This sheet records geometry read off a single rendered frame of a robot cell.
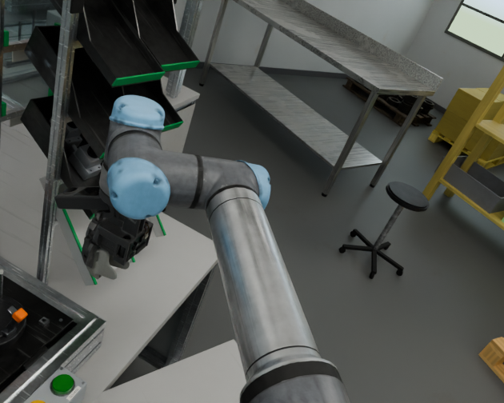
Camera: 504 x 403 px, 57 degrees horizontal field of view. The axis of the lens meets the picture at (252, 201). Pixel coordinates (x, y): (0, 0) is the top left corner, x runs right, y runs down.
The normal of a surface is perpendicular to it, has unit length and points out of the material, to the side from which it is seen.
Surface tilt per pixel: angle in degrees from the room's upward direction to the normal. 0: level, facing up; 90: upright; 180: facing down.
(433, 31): 90
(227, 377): 0
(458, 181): 90
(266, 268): 8
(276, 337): 27
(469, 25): 90
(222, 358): 0
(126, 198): 90
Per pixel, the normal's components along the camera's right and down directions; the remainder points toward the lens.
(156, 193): 0.24, 0.61
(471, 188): -0.80, 0.08
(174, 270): 0.32, -0.79
